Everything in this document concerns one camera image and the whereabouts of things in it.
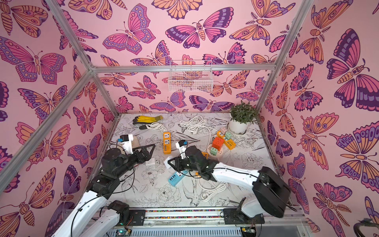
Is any white charger plug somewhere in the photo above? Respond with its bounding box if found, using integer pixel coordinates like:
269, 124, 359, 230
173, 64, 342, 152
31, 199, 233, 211
145, 158, 156, 167

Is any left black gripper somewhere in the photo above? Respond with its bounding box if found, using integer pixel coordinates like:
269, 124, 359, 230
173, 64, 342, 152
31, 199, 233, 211
114, 144, 155, 180

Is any yellow power strip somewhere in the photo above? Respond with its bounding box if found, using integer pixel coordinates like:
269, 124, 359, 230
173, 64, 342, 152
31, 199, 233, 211
216, 127, 236, 150
202, 152, 209, 159
163, 132, 172, 155

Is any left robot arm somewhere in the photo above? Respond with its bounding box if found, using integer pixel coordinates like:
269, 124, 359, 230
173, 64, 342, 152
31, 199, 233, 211
52, 144, 156, 237

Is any orange cube socket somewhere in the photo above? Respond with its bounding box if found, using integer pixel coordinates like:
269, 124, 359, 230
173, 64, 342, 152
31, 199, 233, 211
212, 137, 224, 151

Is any green charger on round strip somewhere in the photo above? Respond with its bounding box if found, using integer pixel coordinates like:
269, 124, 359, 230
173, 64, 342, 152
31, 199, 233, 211
209, 147, 219, 156

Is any white wire basket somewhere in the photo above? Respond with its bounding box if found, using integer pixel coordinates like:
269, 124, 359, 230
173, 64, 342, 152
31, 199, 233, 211
166, 60, 214, 93

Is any potted green plant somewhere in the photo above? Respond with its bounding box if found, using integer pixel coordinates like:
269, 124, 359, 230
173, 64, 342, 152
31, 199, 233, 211
228, 100, 259, 134

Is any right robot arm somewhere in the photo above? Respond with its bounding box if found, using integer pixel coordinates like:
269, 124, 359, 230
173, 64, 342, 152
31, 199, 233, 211
167, 145, 291, 218

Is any aluminium frame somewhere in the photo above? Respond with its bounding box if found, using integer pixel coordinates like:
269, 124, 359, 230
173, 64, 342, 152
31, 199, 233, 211
1, 1, 313, 191

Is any beige cotton glove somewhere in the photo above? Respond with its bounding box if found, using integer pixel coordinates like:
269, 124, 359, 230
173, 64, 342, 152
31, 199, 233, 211
131, 136, 140, 148

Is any blue power strip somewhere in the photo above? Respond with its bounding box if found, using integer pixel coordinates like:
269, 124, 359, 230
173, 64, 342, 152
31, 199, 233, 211
168, 170, 189, 187

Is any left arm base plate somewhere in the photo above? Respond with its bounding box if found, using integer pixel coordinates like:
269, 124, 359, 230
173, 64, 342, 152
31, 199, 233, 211
115, 209, 146, 227

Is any white usb charger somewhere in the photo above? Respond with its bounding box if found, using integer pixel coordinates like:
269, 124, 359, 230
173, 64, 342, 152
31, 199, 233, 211
164, 156, 173, 170

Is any white cable coil left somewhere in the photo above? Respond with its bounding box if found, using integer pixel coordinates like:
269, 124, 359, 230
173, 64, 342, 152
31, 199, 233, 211
139, 122, 167, 133

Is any round beige power strip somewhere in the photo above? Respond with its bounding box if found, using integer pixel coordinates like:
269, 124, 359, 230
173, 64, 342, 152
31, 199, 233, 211
206, 145, 231, 161

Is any yellow black work glove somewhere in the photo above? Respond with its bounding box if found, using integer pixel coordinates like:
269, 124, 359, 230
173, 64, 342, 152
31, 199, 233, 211
133, 116, 163, 124

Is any white pink cable front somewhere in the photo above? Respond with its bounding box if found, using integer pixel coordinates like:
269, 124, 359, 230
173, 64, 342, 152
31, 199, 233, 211
197, 177, 229, 202

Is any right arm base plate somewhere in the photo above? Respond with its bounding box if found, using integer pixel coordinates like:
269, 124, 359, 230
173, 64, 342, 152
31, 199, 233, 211
222, 208, 265, 225

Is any white cable bundle back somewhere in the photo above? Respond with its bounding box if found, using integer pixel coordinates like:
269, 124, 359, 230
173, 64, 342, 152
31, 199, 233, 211
179, 115, 214, 149

